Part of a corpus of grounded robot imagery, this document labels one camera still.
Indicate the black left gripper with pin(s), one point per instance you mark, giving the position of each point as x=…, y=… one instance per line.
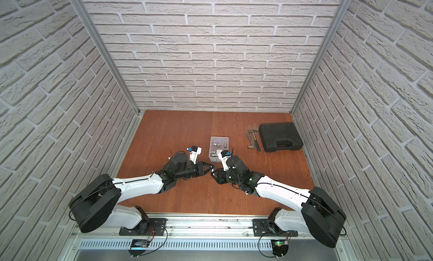
x=199, y=168

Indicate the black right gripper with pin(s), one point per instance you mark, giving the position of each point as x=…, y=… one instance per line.
x=219, y=173

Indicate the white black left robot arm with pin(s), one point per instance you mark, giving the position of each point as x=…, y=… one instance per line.
x=98, y=204

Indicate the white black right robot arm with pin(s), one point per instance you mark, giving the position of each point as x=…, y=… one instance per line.
x=319, y=214

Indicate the translucent plastic storage box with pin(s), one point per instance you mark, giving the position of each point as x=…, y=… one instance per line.
x=214, y=150

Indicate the grey pipe wrench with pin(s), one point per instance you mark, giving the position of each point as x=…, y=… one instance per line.
x=252, y=138

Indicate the black plastic tool case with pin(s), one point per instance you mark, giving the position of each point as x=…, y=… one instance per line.
x=280, y=136

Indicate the right controller board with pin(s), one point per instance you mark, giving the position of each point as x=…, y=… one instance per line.
x=279, y=248

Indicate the controller board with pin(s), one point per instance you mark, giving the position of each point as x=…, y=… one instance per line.
x=279, y=248
x=138, y=247

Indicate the left controller board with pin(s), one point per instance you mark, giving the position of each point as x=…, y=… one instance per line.
x=138, y=247

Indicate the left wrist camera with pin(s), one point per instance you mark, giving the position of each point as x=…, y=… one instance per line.
x=194, y=152

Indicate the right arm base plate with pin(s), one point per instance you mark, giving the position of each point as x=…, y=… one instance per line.
x=268, y=228

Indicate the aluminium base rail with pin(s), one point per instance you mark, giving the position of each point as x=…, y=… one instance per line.
x=195, y=232

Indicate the aluminium frame rail left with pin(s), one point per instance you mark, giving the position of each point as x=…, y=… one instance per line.
x=70, y=248

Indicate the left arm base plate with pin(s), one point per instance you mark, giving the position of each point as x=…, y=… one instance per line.
x=153, y=226

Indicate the aluminium frame post left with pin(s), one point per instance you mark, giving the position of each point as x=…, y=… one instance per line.
x=85, y=17

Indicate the aluminium frame post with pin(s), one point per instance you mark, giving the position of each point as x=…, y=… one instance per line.
x=332, y=30
x=85, y=17

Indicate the aluminium frame post right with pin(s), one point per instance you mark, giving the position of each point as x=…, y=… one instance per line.
x=332, y=30

